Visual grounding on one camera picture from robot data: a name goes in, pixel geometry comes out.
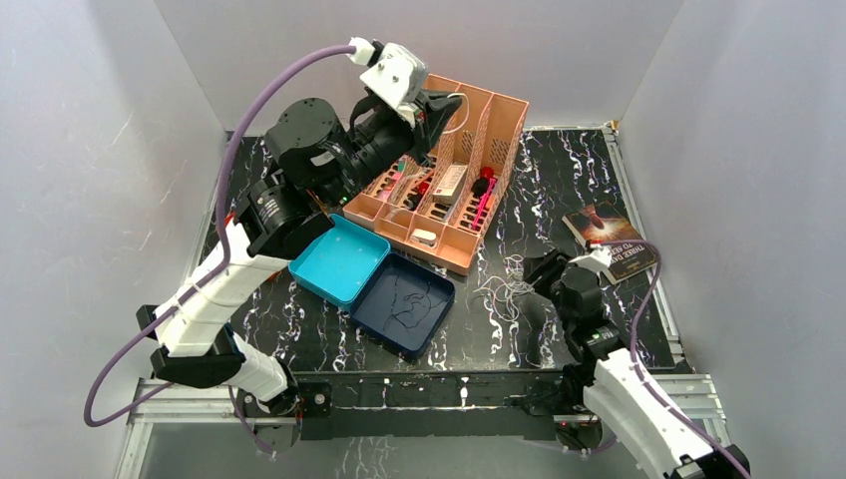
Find black cable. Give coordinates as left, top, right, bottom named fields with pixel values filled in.
left=383, top=277, right=441, bottom=332

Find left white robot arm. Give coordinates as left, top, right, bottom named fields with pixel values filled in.
left=139, top=89, right=462, bottom=415

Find thin cables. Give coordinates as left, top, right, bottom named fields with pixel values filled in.
left=472, top=253, right=540, bottom=325

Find teal plastic tray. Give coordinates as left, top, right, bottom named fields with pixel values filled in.
left=288, top=214, right=391, bottom=312

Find pink pen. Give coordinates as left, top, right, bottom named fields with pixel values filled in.
left=470, top=177, right=497, bottom=232

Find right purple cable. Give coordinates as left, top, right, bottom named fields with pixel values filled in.
left=595, top=240, right=755, bottom=479

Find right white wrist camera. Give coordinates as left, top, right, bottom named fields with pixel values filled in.
left=569, top=244, right=613, bottom=273

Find brown book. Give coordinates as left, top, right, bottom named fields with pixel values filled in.
left=562, top=201, right=657, bottom=284

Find dark blue plastic tray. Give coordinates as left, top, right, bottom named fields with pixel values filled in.
left=350, top=253, right=456, bottom=362

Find purple cable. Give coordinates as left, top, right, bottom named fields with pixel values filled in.
left=595, top=240, right=755, bottom=479
left=83, top=43, right=358, bottom=457

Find red black bottle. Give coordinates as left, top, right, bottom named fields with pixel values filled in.
left=471, top=167, right=495, bottom=198

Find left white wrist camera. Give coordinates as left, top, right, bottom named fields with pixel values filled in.
left=348, top=37, right=430, bottom=128

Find white pink box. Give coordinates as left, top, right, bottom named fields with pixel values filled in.
left=433, top=164, right=468, bottom=205

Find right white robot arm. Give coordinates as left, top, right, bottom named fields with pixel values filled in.
left=522, top=247, right=751, bottom=478

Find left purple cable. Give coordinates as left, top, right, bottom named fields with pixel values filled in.
left=83, top=43, right=358, bottom=457

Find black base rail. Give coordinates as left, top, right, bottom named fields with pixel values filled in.
left=224, top=369, right=635, bottom=457

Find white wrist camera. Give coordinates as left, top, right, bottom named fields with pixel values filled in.
left=569, top=244, right=613, bottom=273
left=348, top=37, right=430, bottom=128

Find white stapler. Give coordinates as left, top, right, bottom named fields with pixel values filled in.
left=410, top=229, right=438, bottom=247

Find peach file organizer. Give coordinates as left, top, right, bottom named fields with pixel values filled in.
left=343, top=75, right=529, bottom=274

